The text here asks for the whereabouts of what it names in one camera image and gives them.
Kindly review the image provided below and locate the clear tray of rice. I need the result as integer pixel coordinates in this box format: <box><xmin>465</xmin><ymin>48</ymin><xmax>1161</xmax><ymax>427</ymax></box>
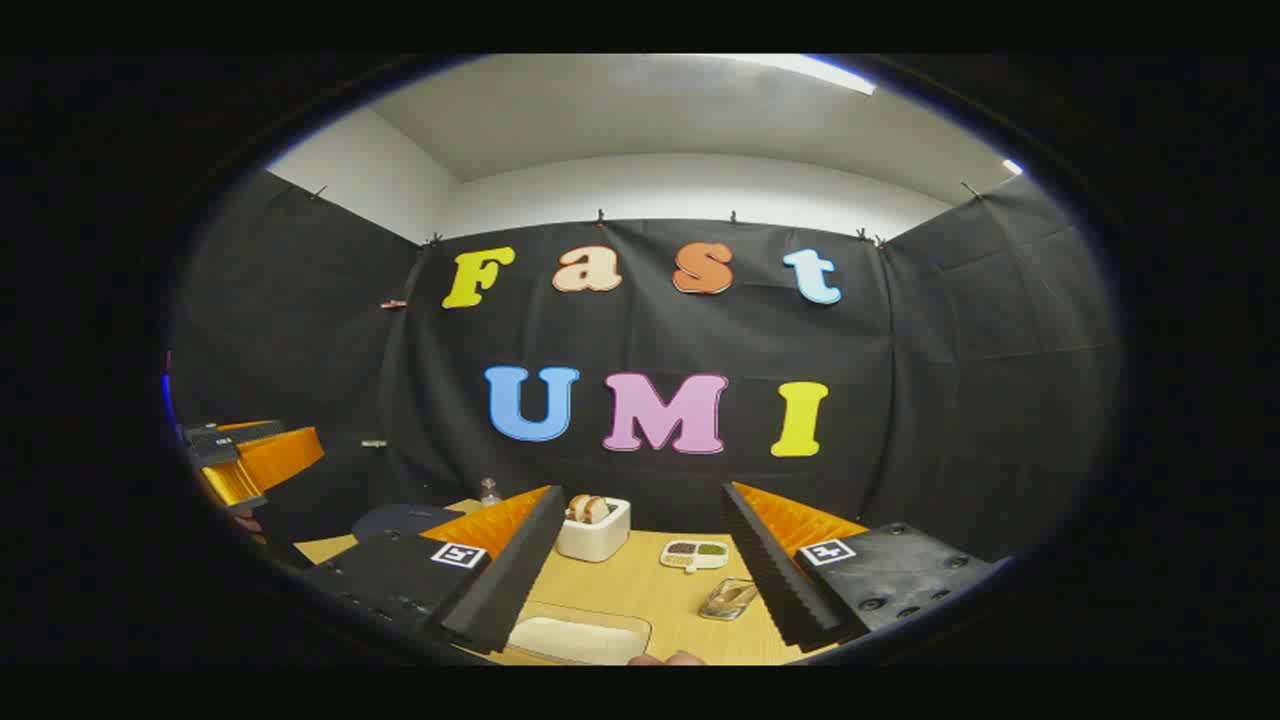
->
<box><xmin>507</xmin><ymin>600</ymin><xmax>653</xmax><ymax>666</ymax></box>

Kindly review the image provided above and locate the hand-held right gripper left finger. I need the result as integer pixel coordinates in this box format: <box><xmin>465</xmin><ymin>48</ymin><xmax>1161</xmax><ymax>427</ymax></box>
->
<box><xmin>300</xmin><ymin>485</ymin><xmax>568</xmax><ymax>661</ymax></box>

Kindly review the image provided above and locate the clear glass chopstick holder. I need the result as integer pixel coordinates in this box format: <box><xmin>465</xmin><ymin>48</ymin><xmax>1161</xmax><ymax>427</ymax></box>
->
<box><xmin>698</xmin><ymin>577</ymin><xmax>760</xmax><ymax>622</ymax></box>

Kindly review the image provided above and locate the dark lidded rice cooker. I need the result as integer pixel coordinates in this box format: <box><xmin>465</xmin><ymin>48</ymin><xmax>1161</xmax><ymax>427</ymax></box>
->
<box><xmin>352</xmin><ymin>503</ymin><xmax>467</xmax><ymax>547</ymax></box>

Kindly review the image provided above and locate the white toaster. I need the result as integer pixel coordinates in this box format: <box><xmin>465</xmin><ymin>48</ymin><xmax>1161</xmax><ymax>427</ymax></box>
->
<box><xmin>556</xmin><ymin>495</ymin><xmax>632</xmax><ymax>563</ymax></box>

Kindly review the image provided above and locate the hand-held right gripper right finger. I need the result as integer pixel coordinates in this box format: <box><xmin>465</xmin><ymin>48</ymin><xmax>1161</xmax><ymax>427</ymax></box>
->
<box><xmin>722</xmin><ymin>481</ymin><xmax>1001</xmax><ymax>653</ymax></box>

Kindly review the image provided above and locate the white divided grain dish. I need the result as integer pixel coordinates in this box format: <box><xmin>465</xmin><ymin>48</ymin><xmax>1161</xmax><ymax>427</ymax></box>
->
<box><xmin>660</xmin><ymin>540</ymin><xmax>730</xmax><ymax>575</ymax></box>

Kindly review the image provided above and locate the black backdrop cloth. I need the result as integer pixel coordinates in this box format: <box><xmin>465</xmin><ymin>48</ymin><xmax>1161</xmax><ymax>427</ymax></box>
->
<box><xmin>168</xmin><ymin>170</ymin><xmax>1119</xmax><ymax>561</ymax></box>

